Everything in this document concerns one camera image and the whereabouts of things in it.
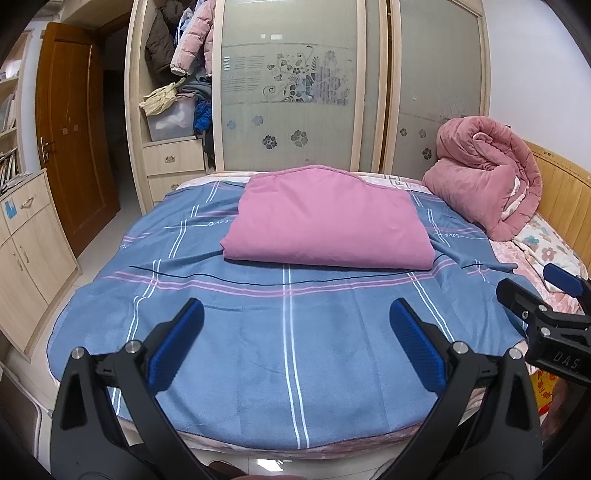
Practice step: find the white floral blanket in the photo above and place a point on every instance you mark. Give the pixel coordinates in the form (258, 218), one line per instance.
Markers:
(540, 244)

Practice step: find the brown hanging coat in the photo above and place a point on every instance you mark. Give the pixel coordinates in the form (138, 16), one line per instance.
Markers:
(159, 44)

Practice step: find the wardrobe drawer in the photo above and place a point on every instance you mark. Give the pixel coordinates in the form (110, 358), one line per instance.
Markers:
(178, 187)
(173, 157)

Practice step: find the light wooden cabinet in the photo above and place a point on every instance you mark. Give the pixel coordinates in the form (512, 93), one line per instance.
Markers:
(32, 258)

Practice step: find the brown wooden door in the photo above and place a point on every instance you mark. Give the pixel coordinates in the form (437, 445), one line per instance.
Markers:
(74, 138)

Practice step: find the wardrobe with frosted sliding doors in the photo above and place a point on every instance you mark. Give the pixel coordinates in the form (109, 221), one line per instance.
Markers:
(300, 115)

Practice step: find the blue sticker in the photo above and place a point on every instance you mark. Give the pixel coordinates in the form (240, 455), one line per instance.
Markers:
(10, 210)

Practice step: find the clear plastic storage box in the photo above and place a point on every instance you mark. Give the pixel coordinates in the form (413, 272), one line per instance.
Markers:
(171, 123)

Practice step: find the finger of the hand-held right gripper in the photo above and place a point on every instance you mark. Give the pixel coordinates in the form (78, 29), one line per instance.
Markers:
(561, 278)
(519, 295)

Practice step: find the light wooden bookshelf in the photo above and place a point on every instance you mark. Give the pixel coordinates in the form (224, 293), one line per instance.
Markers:
(11, 83)

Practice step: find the pink rolled quilt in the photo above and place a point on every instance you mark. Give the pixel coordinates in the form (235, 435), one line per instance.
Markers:
(480, 175)

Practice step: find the bed with pink sheet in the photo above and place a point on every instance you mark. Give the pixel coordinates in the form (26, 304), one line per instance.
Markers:
(505, 253)

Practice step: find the light blue hanging shirt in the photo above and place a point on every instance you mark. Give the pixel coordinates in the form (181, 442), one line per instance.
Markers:
(187, 18)

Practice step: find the beige crumpled cloth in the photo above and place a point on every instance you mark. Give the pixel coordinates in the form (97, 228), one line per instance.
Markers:
(159, 99)

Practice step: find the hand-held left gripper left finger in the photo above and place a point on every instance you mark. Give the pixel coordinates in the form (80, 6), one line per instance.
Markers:
(178, 344)

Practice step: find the orange cardboard box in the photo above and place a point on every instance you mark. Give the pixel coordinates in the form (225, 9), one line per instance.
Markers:
(545, 387)

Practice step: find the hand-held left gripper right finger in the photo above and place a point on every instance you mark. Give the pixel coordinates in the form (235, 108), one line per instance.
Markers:
(418, 350)

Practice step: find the grey folded clothes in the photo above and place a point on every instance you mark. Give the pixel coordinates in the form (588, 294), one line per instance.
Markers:
(194, 87)

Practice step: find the blue plaid blanket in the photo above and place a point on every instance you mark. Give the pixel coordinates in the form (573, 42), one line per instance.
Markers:
(277, 346)

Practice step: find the row of books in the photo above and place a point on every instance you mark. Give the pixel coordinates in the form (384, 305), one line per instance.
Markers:
(8, 168)

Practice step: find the pink hanging puffer jacket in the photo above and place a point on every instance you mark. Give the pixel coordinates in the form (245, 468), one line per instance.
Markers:
(194, 41)

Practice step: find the blue puffy garment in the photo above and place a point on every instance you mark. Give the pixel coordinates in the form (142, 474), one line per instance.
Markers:
(203, 117)

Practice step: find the pink and white hooded jacket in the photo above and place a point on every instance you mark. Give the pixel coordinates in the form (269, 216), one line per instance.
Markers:
(323, 217)

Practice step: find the wooden headboard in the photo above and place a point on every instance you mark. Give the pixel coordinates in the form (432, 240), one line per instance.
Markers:
(568, 198)

